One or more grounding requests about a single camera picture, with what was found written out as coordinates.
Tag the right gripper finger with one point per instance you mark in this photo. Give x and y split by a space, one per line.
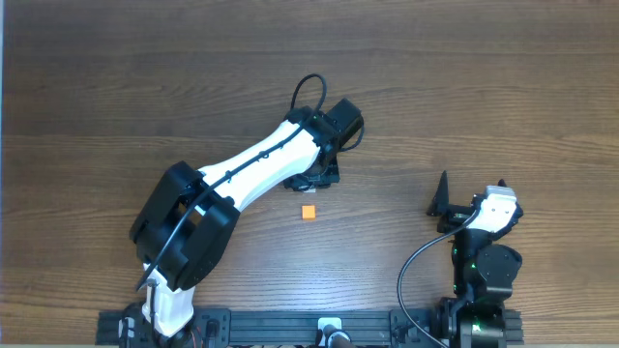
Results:
502 183
441 198

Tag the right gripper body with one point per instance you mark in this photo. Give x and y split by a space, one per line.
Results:
452 218

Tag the orange cube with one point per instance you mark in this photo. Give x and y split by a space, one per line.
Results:
308 212

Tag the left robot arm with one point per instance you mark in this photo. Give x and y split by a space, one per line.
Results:
261 166

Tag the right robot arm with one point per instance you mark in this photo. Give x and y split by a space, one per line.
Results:
493 268

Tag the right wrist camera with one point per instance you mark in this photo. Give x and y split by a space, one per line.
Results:
494 210

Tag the mounting rail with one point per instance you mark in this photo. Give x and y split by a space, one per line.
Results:
290 327

